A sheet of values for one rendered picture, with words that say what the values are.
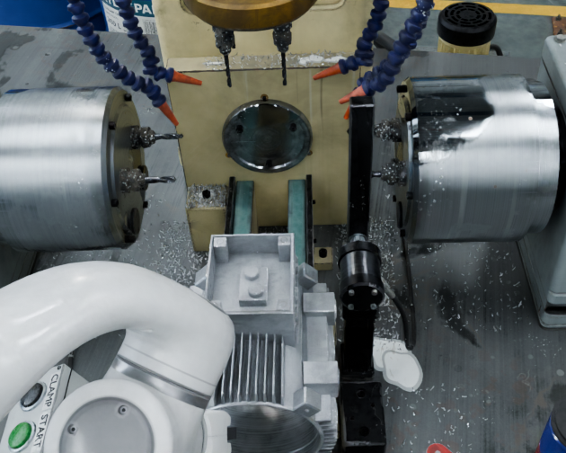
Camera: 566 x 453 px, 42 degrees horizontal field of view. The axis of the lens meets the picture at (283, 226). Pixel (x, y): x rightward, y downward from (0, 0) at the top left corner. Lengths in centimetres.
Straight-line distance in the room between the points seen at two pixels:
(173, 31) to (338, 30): 27
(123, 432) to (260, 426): 49
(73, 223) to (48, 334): 65
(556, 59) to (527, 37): 229
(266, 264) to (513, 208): 37
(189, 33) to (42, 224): 40
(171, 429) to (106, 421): 4
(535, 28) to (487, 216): 252
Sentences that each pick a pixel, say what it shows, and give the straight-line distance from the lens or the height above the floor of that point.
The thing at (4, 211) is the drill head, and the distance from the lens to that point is 112.
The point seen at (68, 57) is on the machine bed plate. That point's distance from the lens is 193.
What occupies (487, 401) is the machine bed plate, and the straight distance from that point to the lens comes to 118.
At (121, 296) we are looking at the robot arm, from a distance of 48.
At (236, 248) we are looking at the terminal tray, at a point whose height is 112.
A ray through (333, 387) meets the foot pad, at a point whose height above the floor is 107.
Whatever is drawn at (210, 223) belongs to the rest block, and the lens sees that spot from 130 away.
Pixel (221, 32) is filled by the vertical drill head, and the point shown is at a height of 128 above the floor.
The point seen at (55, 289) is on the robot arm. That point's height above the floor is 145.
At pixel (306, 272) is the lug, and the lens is 92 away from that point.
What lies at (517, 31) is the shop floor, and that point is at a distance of 351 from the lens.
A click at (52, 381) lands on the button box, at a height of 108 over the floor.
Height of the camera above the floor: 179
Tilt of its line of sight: 46 degrees down
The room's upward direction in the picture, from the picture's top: 4 degrees counter-clockwise
